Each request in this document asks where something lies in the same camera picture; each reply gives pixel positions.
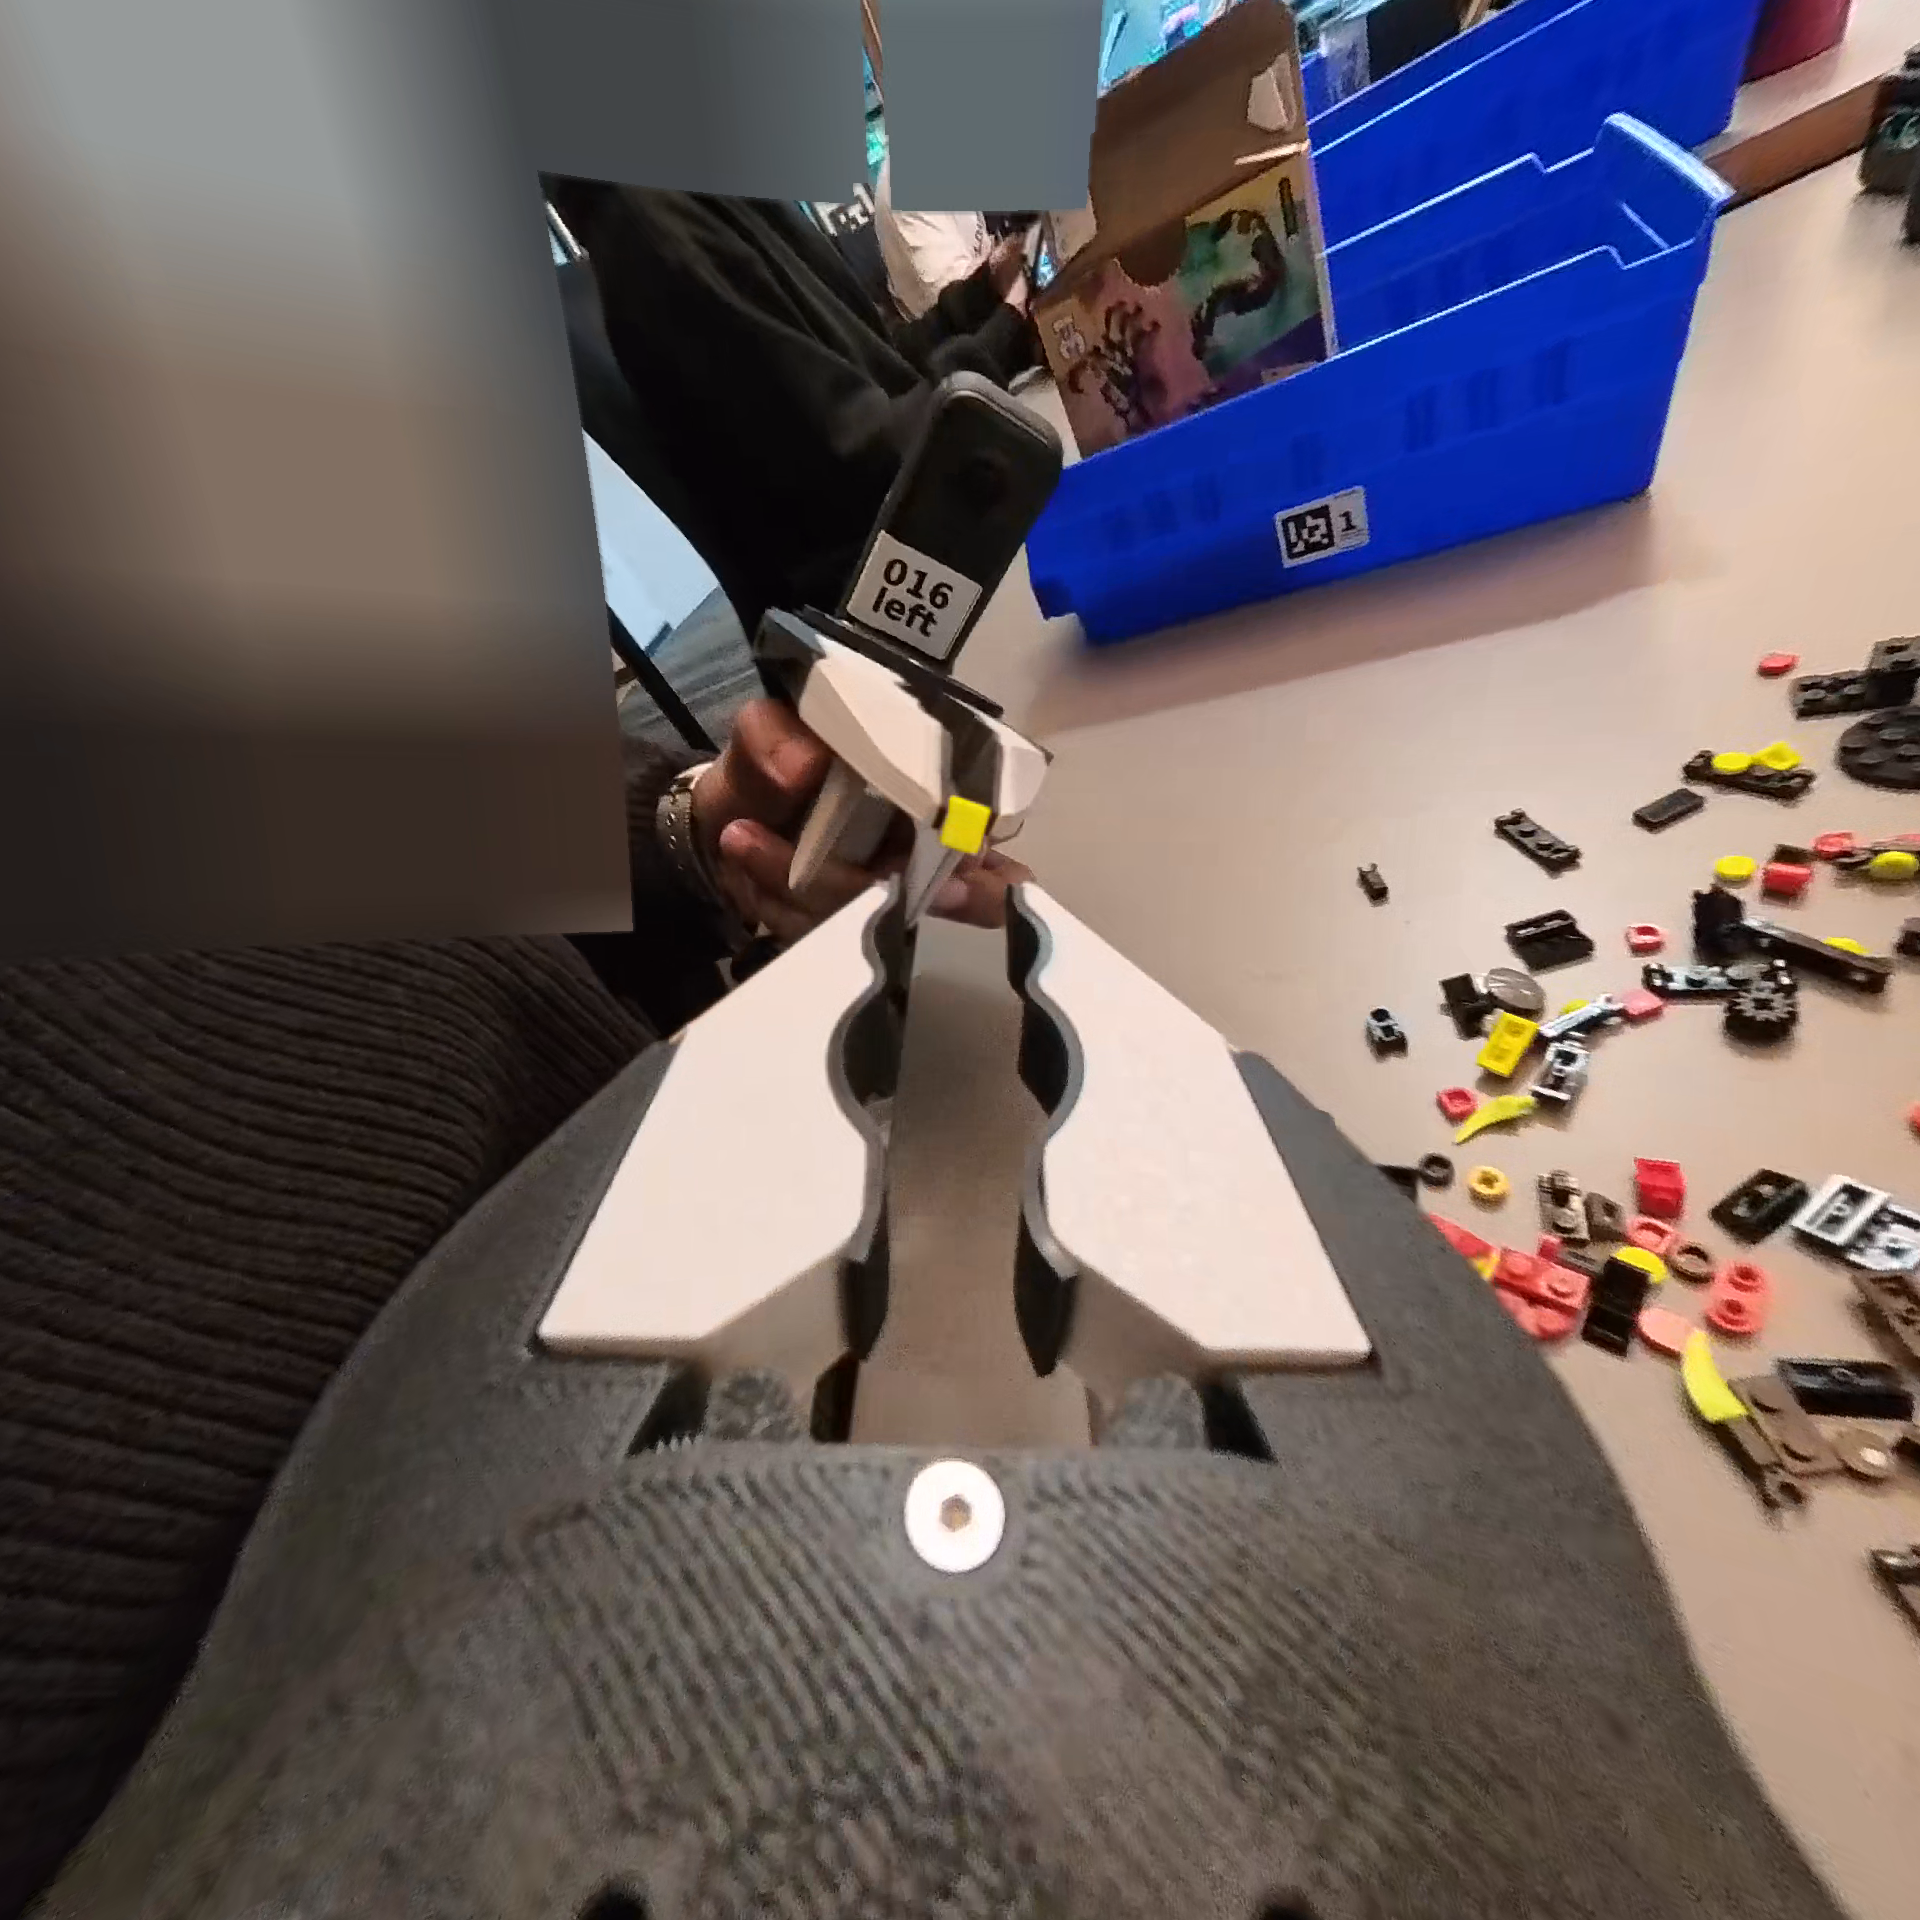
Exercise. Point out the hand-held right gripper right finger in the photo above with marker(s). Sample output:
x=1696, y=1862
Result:
x=1200, y=1201

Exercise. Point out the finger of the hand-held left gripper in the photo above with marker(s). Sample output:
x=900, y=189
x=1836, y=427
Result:
x=1013, y=773
x=869, y=733

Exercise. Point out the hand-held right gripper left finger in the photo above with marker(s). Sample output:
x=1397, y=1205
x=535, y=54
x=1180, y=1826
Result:
x=722, y=1184

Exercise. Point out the small yellow lego tile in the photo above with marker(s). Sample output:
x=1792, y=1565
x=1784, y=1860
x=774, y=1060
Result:
x=964, y=826

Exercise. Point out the person's left forearm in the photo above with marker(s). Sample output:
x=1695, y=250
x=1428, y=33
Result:
x=644, y=838

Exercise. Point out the printed cardboard lego box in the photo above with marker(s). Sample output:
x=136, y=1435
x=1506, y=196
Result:
x=1200, y=300

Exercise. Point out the scattered loose lego pieces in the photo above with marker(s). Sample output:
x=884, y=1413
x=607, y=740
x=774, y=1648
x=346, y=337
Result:
x=1659, y=1193

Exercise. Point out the person's left hand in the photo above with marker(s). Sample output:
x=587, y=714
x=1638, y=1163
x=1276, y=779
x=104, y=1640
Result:
x=765, y=810

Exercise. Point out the blue plastic bin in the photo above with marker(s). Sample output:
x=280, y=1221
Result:
x=1424, y=434
x=1500, y=89

